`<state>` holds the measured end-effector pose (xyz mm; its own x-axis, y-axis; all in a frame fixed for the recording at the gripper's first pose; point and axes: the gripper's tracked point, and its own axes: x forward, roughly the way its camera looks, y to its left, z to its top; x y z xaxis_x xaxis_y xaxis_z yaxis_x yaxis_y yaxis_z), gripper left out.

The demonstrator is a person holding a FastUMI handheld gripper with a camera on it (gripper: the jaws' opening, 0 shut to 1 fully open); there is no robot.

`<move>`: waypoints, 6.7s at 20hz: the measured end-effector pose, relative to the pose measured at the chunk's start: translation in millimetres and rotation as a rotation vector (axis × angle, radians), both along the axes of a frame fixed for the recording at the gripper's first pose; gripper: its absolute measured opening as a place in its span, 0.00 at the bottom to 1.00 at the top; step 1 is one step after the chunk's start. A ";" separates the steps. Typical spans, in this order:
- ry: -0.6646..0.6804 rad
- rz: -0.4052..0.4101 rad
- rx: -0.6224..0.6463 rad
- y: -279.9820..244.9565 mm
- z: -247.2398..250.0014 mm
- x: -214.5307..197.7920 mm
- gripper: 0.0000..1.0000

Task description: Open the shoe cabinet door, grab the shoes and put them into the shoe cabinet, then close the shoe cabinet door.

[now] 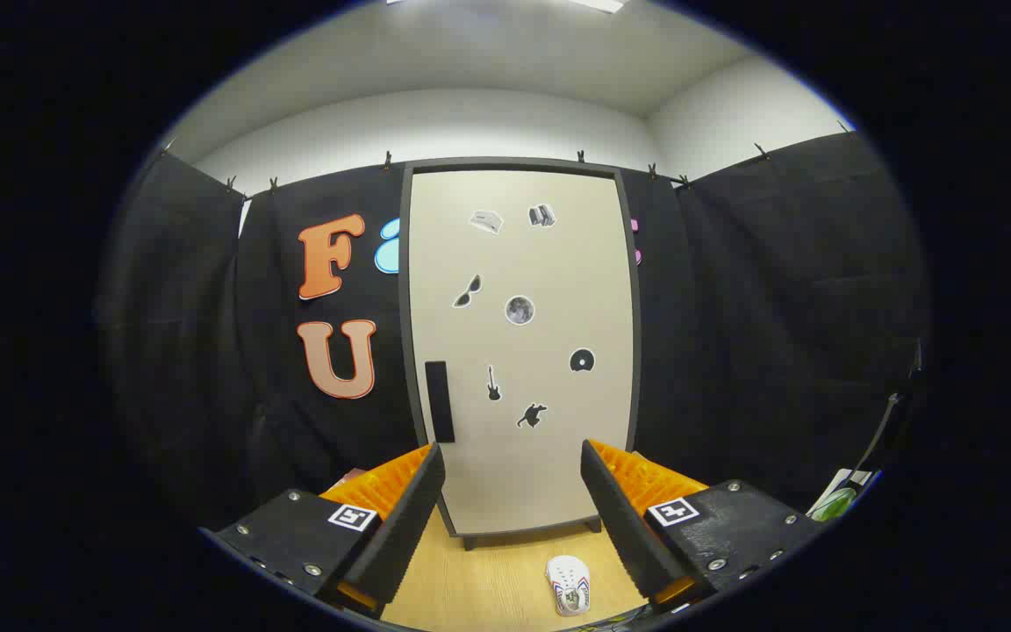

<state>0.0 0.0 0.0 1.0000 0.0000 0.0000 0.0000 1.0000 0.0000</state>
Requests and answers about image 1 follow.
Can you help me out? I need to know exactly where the white striped canvas shoe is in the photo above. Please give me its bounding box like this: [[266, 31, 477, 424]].
[[546, 555, 592, 617]]

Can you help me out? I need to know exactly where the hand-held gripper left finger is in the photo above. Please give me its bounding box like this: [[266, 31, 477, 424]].
[[198, 442, 447, 615]]

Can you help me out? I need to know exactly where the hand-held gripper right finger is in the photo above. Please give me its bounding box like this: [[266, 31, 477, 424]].
[[580, 439, 827, 615]]

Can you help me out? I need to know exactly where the black backdrop cloth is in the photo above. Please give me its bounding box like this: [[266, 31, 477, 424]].
[[97, 130, 928, 528]]

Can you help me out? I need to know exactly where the white side table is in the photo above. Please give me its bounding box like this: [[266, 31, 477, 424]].
[[808, 470, 875, 523]]

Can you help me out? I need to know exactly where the dark grey shoe cabinet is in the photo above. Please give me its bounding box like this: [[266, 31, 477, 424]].
[[398, 158, 644, 551]]

